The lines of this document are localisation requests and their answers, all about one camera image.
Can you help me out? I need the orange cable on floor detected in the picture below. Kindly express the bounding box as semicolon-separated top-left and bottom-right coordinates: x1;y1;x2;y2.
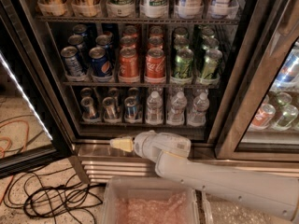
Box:
0;118;31;205

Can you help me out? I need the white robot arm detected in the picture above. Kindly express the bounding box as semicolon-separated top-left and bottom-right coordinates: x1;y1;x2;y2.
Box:
110;131;299;224

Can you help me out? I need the orange soda can front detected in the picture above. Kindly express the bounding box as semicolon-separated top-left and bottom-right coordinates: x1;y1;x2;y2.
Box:
119;48;139;78

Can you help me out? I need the clear plastic bin pink wrap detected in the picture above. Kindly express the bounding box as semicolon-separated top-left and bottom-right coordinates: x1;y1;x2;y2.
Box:
101;176;200;224

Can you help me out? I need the wire shelf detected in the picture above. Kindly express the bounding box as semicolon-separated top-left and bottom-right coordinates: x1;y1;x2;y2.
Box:
63;81;219;89
36;15;239;25

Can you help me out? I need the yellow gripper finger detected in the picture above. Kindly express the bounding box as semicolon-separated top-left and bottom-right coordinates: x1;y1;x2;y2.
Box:
110;137;133;152

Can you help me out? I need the green soda can front left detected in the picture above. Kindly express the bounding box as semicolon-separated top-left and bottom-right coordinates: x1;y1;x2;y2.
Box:
172;49;193;79

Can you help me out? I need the steel fridge base grille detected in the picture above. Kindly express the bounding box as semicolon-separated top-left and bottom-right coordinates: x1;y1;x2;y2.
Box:
71;144;299;183

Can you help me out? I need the upper wire shelf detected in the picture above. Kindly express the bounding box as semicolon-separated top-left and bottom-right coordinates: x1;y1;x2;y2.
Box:
36;15;239;25

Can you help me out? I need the black cable on floor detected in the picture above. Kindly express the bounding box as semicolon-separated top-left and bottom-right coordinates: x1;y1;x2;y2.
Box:
3;161;106;224

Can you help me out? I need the green soda can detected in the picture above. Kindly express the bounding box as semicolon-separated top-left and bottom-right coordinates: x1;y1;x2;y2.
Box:
200;49;222;79
172;49;193;79

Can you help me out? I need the water bottle front right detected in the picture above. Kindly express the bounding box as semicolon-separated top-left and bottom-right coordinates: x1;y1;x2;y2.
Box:
188;92;209;127

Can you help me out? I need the blue pepsi can front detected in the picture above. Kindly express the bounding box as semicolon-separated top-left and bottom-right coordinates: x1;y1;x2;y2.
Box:
89;47;112;77

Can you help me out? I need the redbull can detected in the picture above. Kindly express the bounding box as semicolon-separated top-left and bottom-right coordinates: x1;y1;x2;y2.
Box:
103;97;119;119
124;96;139;119
80;96;99;119

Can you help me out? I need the water bottle front left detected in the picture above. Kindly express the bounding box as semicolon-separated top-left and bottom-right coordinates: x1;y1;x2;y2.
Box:
146;91;163;125

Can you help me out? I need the diet pepsi can front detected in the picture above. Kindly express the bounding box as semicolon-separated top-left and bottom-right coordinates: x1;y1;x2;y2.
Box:
61;46;85;77

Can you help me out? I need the water bottle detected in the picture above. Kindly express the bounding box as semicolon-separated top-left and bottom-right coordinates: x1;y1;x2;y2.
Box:
188;92;209;127
146;91;163;125
167;91;187;125

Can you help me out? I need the red coca-cola can front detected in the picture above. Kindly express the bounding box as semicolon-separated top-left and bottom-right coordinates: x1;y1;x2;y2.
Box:
146;48;165;78

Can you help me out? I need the water bottle front middle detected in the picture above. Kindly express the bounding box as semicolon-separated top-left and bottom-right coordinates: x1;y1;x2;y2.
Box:
167;91;187;125

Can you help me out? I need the middle wire shelf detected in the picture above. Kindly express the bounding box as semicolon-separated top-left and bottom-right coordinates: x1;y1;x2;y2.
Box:
63;81;219;89

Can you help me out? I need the green soda can front right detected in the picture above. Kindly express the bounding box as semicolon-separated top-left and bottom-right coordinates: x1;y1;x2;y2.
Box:
200;49;222;79

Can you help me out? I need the open fridge glass door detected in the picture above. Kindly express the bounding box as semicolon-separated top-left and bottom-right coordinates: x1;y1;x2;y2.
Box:
0;7;71;178

